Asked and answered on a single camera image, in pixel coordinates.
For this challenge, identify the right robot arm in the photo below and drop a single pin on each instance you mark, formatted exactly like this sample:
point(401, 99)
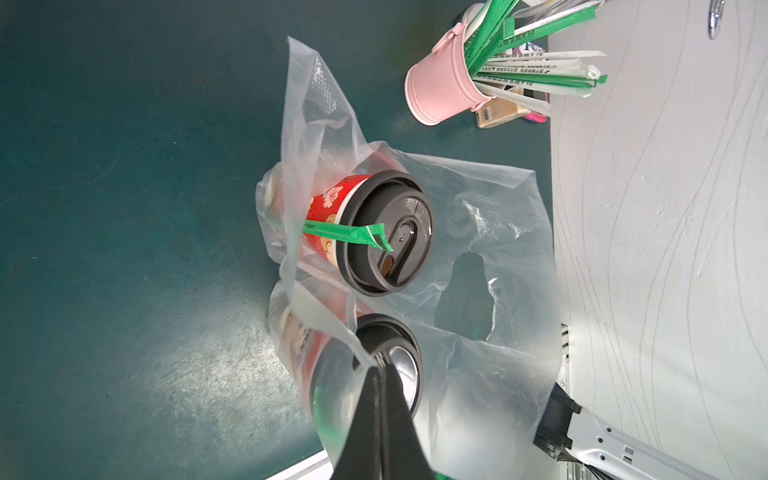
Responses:
point(569, 432)

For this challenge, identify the pink straw holder cup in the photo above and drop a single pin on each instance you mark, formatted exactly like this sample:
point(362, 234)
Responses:
point(439, 86)

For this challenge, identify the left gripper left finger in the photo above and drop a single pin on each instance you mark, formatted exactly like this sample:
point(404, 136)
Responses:
point(361, 456)

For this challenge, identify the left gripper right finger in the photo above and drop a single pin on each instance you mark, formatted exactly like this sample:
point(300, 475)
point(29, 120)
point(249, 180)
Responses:
point(401, 454)

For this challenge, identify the green straw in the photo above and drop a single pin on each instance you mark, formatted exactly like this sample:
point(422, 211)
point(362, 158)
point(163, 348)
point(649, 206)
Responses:
point(369, 235)

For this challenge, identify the pink snack packet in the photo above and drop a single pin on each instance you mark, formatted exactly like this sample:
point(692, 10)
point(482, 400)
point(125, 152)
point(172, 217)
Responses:
point(536, 117)

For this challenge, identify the red paper cup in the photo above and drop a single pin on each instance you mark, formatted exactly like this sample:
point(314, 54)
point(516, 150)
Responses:
point(390, 197)
point(360, 360)

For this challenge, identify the small brown bottle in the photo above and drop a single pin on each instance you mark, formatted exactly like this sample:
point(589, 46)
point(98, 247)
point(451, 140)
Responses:
point(499, 111)

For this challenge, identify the green straws bundle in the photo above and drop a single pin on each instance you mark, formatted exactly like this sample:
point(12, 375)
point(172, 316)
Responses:
point(505, 63)

